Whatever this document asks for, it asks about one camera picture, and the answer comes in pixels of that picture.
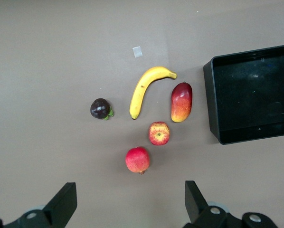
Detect yellow banana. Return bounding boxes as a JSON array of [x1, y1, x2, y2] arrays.
[[129, 66, 178, 120]]

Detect small clear tape piece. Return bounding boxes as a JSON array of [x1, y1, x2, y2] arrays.
[[132, 46, 143, 58]]

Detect red yellow apple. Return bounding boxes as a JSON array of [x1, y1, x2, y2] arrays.
[[148, 121, 170, 146]]

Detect red yellow mango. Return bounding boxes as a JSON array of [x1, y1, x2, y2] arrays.
[[170, 81, 193, 124]]

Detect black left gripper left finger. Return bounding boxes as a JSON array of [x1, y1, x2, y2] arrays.
[[0, 182, 77, 228]]

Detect black rectangular plastic tray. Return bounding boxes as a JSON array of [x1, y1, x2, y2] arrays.
[[203, 43, 284, 145]]

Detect red pomegranate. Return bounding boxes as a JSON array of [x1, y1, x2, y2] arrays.
[[125, 146, 151, 175]]

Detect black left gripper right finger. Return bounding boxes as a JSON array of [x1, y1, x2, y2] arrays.
[[183, 180, 279, 228]]

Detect dark purple mangosteen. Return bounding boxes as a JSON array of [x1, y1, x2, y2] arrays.
[[90, 98, 114, 121]]

